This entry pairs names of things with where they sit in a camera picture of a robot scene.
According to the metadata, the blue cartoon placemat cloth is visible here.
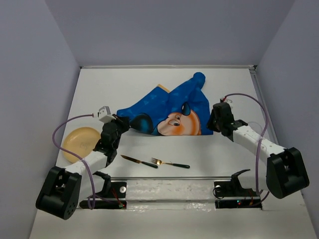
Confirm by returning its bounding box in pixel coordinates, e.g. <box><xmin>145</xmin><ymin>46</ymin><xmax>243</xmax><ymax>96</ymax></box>
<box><xmin>117</xmin><ymin>72</ymin><xmax>213</xmax><ymax>136</ymax></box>

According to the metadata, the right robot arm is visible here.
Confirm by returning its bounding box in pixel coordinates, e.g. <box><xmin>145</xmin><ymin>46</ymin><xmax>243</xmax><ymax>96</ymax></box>
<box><xmin>207</xmin><ymin>102</ymin><xmax>310</xmax><ymax>199</ymax></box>

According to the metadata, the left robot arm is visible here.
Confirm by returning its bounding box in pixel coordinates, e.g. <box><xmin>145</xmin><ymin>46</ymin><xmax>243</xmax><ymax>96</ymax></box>
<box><xmin>35</xmin><ymin>115</ymin><xmax>130</xmax><ymax>220</ymax></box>

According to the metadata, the yellow plate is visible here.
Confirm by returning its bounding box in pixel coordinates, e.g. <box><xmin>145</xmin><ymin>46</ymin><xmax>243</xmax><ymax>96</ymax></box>
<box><xmin>62</xmin><ymin>127</ymin><xmax>100</xmax><ymax>158</ymax></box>

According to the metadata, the clear drinking glass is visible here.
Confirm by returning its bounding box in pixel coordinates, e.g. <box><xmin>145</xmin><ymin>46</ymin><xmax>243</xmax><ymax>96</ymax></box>
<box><xmin>248</xmin><ymin>121</ymin><xmax>264</xmax><ymax>136</ymax></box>

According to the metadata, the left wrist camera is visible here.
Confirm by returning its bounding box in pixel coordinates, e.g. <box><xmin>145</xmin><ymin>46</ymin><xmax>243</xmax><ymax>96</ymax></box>
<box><xmin>98</xmin><ymin>106</ymin><xmax>113</xmax><ymax>123</ymax></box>

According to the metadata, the gold knife green handle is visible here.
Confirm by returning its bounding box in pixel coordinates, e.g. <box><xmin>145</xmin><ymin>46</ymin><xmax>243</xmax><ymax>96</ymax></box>
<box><xmin>121</xmin><ymin>155</ymin><xmax>158</xmax><ymax>169</ymax></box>

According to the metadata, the gold fork green handle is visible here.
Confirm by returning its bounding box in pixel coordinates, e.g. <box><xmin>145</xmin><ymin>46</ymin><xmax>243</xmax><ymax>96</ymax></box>
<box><xmin>151</xmin><ymin>158</ymin><xmax>190</xmax><ymax>169</ymax></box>

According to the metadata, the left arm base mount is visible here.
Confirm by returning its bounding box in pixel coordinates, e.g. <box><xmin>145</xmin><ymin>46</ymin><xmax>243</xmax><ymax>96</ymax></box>
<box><xmin>93</xmin><ymin>172</ymin><xmax>127</xmax><ymax>210</ymax></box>

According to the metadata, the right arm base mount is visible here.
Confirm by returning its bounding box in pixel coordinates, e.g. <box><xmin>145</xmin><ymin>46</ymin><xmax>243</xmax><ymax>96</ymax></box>
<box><xmin>212</xmin><ymin>169</ymin><xmax>262</xmax><ymax>209</ymax></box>

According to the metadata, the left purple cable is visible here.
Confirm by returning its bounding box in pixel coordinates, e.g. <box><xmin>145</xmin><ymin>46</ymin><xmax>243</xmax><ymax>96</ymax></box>
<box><xmin>52</xmin><ymin>113</ymin><xmax>123</xmax><ymax>210</ymax></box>

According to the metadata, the purple cable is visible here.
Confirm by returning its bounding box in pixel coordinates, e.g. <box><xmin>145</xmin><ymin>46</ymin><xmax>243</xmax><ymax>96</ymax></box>
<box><xmin>223</xmin><ymin>93</ymin><xmax>271</xmax><ymax>207</ymax></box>
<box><xmin>52</xmin><ymin>113</ymin><xmax>123</xmax><ymax>210</ymax></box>

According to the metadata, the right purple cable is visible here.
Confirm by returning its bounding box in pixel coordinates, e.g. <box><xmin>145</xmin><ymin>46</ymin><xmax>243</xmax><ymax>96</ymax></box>
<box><xmin>223</xmin><ymin>93</ymin><xmax>271</xmax><ymax>207</ymax></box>

